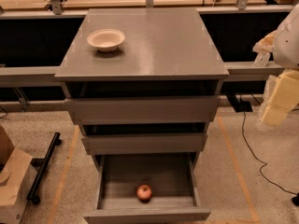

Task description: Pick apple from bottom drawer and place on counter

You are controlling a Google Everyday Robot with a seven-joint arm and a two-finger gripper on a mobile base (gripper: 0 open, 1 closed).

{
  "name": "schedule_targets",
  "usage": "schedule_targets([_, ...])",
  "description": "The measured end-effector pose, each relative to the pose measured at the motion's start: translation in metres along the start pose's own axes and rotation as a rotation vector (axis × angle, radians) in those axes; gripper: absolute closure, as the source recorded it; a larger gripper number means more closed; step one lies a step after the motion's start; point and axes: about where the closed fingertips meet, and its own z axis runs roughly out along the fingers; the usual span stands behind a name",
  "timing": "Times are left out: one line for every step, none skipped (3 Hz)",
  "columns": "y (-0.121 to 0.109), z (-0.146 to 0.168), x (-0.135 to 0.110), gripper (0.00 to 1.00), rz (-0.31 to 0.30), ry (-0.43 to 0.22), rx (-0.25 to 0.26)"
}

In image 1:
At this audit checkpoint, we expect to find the grey open bottom drawer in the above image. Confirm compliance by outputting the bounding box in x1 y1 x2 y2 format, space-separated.
84 153 210 224

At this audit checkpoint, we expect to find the clear pump bottle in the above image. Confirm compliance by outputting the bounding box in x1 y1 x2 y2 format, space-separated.
254 52 270 67

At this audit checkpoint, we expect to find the grey metal rail frame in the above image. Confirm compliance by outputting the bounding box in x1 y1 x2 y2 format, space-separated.
0 5 294 87

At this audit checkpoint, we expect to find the black power brick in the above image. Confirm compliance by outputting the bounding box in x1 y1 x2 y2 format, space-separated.
226 93 252 113

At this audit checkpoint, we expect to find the grey top drawer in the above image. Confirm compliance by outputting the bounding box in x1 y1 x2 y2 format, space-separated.
64 96 218 125

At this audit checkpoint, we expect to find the red apple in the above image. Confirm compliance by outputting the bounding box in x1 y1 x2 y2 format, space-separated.
136 184 152 202

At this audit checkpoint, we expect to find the black floor cable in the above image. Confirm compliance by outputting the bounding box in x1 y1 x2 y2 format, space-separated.
240 93 299 196

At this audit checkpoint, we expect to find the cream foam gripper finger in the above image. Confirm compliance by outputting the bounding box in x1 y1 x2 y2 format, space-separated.
259 69 299 127
252 31 276 53

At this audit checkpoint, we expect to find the black metal bar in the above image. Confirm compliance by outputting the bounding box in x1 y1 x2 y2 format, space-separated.
27 133 62 205

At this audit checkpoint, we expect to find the grey middle drawer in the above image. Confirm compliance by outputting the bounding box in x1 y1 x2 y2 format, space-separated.
82 133 207 155

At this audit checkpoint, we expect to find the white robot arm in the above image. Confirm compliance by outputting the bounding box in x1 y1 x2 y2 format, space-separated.
252 5 299 127

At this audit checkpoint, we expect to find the brown cardboard box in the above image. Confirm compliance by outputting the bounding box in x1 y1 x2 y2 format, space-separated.
0 126 36 224

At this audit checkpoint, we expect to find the grey drawer cabinet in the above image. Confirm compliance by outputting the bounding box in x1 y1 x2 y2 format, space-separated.
54 7 230 161

